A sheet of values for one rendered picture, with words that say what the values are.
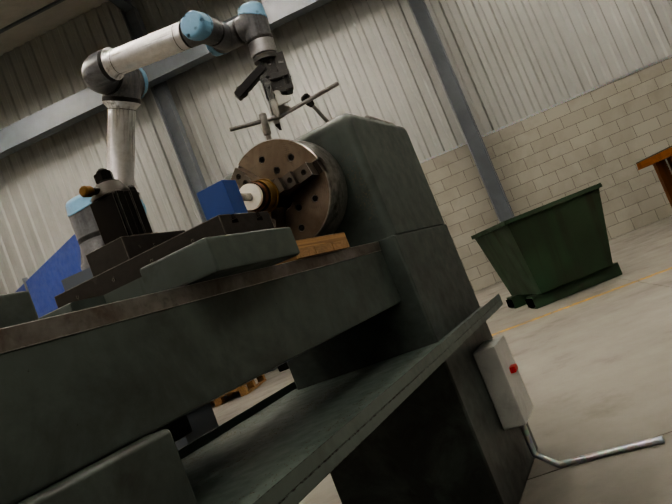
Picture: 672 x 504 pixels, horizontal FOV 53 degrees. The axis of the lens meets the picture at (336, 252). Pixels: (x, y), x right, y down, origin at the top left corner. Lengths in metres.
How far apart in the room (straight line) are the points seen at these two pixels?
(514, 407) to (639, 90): 10.54
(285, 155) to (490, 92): 10.44
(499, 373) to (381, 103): 10.28
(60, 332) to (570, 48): 11.91
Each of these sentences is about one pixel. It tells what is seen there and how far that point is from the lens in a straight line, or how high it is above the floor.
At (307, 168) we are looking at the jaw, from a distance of 1.80.
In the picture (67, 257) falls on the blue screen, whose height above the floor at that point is 2.16.
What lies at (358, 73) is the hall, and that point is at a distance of 12.41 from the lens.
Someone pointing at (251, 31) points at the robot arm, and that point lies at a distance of 2.01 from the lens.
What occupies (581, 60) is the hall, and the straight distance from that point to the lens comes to 12.46.
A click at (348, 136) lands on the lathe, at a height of 1.18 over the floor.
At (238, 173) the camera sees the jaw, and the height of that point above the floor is 1.18.
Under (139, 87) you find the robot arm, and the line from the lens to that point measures 2.26.
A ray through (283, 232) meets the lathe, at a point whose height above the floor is 0.91.
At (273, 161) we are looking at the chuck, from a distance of 1.89.
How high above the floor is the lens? 0.75
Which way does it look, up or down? 4 degrees up
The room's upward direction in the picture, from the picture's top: 22 degrees counter-clockwise
